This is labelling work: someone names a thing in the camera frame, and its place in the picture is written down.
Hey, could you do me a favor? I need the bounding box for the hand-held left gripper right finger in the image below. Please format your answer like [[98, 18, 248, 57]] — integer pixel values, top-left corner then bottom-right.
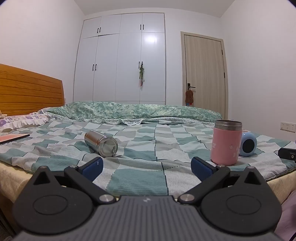
[[177, 157, 266, 205]]

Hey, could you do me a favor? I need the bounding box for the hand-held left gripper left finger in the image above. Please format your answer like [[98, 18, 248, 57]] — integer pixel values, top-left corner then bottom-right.
[[32, 157, 116, 206]]

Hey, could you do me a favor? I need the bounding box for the red flat book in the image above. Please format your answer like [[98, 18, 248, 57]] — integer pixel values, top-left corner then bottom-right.
[[0, 133, 31, 145]]

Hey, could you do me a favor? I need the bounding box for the white wall socket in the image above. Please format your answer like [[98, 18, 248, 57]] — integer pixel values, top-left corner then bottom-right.
[[280, 121, 296, 133]]

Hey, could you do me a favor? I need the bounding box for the beige room door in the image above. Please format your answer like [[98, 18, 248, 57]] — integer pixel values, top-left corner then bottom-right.
[[181, 31, 229, 119]]

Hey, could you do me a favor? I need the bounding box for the green floral duvet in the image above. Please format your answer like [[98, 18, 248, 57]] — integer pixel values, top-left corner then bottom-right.
[[46, 101, 223, 124]]

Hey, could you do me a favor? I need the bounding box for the beige mattress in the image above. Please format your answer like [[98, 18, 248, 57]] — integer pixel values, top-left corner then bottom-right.
[[0, 160, 296, 209]]

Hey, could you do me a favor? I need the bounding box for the purple floral pillow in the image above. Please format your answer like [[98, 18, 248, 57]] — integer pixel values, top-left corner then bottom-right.
[[0, 113, 56, 136]]

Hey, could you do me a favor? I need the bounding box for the blue round alarm clock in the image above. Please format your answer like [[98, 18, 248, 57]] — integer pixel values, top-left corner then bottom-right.
[[239, 132, 257, 157]]

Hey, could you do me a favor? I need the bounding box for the brown hanging bag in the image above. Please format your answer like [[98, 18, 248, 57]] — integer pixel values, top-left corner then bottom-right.
[[185, 89, 194, 107]]

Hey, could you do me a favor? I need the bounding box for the silver steel cup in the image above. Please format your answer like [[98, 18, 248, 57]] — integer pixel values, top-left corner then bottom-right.
[[84, 130, 118, 158]]

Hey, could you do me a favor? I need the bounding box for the person's pink clothing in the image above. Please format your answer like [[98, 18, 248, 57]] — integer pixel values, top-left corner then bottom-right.
[[275, 189, 296, 241]]

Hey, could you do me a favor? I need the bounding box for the green checkered bed sheet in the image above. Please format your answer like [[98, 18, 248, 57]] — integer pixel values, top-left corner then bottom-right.
[[0, 117, 296, 197]]

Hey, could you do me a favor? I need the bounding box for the white wardrobe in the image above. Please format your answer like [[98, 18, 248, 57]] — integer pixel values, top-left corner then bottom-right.
[[73, 13, 167, 105]]

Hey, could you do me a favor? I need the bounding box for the wooden headboard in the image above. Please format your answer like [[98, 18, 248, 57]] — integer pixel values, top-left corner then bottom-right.
[[0, 63, 65, 116]]

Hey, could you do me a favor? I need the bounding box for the green hanging ornament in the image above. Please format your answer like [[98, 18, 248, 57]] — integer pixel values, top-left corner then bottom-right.
[[138, 65, 145, 88]]

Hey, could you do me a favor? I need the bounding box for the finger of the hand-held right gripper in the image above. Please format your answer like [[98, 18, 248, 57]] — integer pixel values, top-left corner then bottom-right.
[[278, 146, 296, 163]]

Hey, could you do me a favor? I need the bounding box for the pink insulated cup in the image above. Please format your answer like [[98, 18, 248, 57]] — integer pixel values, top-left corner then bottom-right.
[[210, 119, 243, 166]]

